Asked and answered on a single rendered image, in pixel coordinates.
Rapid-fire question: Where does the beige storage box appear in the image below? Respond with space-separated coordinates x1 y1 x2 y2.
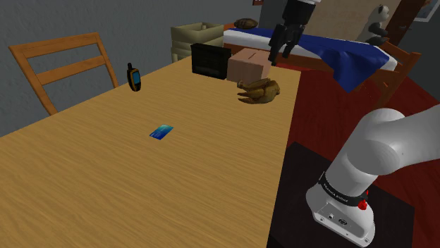
170 22 226 63

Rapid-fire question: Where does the pink cardboard box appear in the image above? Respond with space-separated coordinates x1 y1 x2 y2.
226 47 273 84

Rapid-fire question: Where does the wooden table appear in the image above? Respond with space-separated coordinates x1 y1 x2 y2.
0 56 303 248

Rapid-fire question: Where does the blue card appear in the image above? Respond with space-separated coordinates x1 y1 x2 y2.
149 123 174 141

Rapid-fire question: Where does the black box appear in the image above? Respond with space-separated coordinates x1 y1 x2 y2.
190 42 233 81

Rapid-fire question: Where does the brown oval cushion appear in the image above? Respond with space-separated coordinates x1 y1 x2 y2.
233 18 259 30

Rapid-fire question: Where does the framed wall picture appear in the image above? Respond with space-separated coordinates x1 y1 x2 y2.
413 0 440 23

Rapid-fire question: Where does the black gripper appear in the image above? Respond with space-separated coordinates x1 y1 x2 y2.
267 0 316 67

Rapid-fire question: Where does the black and orange handheld device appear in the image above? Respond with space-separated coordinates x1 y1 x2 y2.
126 62 142 92

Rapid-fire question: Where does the wooden chair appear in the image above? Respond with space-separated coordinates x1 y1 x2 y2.
8 32 120 116

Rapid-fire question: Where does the panda plush toy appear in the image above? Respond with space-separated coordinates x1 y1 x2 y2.
363 4 391 47

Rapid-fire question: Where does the wooden bed with blue blanket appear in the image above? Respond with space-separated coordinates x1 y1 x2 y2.
222 23 422 104

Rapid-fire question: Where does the dark robot stand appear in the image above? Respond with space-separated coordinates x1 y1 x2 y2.
266 141 415 248

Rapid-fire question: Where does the brown roast chicken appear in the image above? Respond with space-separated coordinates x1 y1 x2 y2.
236 77 281 105

